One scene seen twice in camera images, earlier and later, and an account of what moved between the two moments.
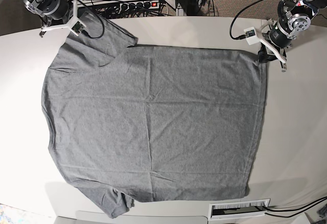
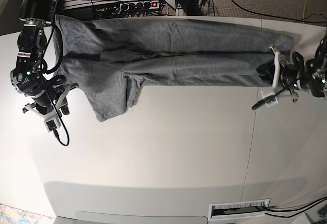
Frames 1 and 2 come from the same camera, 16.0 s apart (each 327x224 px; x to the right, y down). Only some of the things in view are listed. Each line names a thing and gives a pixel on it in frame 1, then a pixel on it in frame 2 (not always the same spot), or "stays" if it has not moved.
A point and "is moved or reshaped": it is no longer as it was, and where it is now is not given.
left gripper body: x=60 y=10 to x=43 y=103
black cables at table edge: x=296 y=209 stays
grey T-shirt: x=130 y=123 is moved or reshaped
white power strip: x=138 y=6 stays
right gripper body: x=279 y=38 to x=289 y=75
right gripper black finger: x=263 y=57 to x=266 y=71
